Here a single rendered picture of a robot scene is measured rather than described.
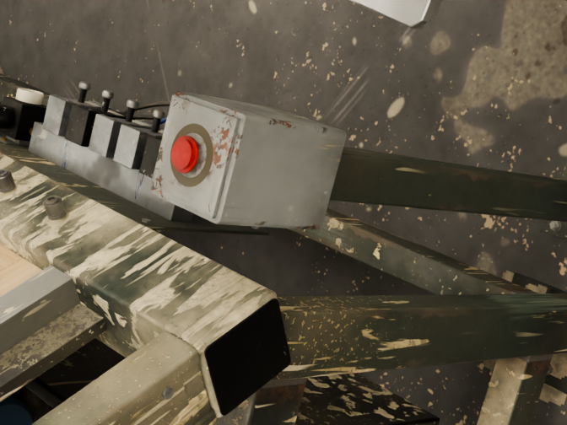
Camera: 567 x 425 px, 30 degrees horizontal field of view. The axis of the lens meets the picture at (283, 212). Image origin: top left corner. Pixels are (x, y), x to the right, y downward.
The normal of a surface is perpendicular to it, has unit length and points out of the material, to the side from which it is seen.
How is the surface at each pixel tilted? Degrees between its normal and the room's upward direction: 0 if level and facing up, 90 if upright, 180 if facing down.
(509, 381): 0
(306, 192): 90
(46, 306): 90
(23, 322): 90
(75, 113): 0
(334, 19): 0
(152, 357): 57
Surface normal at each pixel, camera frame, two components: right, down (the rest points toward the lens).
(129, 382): -0.16, -0.83
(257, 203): 0.69, 0.29
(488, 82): -0.68, -0.05
